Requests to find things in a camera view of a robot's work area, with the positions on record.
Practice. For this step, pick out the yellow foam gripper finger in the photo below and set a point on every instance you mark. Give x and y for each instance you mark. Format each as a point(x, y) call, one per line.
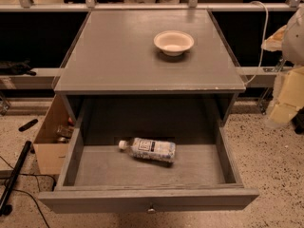
point(288, 97)
point(274, 42)

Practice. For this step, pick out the clear plastic tea bottle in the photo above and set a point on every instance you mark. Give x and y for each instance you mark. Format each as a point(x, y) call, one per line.
point(149, 149)

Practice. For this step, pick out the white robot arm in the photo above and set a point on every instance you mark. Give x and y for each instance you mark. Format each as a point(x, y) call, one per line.
point(293, 41)

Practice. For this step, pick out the round metal drawer knob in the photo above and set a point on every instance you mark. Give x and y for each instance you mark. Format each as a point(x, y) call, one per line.
point(151, 210)

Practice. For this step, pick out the open grey top drawer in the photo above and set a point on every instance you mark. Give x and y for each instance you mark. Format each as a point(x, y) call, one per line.
point(99, 178)

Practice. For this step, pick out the white paper bowl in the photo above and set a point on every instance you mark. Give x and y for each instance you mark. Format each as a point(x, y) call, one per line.
point(173, 42)

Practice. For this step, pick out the grey wooden cabinet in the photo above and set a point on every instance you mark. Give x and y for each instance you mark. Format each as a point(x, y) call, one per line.
point(116, 54)

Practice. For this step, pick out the jar inside cardboard box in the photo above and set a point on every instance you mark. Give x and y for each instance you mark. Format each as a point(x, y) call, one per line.
point(64, 131)

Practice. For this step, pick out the brown cardboard box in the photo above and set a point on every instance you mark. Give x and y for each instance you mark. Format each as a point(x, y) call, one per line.
point(50, 149)

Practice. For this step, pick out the black bag on ledge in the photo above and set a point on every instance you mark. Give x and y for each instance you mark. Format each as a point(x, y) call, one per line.
point(16, 68)

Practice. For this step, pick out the small black marker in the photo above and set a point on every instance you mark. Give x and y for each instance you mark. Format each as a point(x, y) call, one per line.
point(28, 125)

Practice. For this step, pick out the black pole on floor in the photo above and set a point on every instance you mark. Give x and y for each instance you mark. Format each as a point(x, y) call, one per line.
point(6, 208)

